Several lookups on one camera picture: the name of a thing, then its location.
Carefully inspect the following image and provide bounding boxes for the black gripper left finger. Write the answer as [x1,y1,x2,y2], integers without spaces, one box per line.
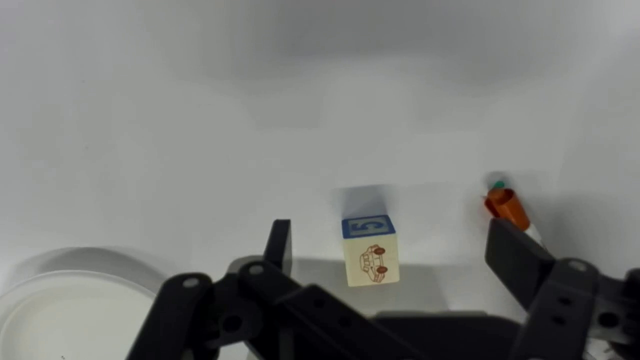
[126,218,416,360]

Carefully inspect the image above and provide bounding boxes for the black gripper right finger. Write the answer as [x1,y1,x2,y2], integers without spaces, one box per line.
[485,217,640,360]

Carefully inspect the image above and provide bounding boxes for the white picture toy block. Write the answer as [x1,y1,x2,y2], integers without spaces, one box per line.
[340,212,402,289]

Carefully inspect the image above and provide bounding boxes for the red capped marker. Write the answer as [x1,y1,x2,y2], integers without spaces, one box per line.
[485,175,547,246]

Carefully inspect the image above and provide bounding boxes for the white round plate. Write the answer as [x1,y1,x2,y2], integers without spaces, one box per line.
[0,246,169,360]

